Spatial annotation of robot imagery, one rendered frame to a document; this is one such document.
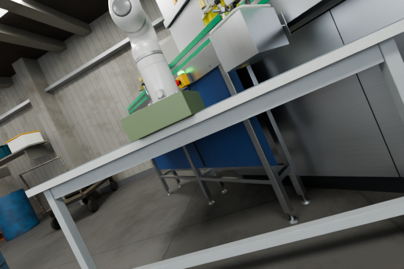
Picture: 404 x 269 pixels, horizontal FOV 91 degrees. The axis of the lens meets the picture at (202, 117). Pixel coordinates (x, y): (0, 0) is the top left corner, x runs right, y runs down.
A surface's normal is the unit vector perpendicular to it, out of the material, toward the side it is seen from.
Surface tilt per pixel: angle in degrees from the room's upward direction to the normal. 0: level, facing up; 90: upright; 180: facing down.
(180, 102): 90
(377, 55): 90
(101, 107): 90
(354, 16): 90
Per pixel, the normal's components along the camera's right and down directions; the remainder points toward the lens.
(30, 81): -0.20, 0.13
